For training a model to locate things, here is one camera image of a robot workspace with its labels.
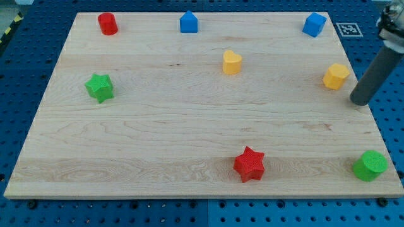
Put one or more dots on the wooden board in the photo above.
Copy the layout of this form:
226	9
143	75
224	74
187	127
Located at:
177	122

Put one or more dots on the yellow heart block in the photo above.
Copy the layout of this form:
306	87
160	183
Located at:
232	62

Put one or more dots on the red star block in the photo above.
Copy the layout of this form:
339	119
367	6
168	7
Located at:
249	165

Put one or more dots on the blue house-shaped block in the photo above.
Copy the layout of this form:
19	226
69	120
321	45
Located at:
188	23

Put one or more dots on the green star block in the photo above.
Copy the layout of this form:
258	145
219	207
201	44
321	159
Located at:
100	87

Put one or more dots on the red cylinder block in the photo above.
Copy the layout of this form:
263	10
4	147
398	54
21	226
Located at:
107	23

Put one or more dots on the yellow hexagon block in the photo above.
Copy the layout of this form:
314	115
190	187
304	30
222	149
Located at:
336	76

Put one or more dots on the blue cube block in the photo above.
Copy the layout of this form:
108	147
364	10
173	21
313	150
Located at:
314	24

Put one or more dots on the white fiducial marker tag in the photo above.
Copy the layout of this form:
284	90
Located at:
348	29

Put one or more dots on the green cylinder block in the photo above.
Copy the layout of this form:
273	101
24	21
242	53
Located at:
370	165

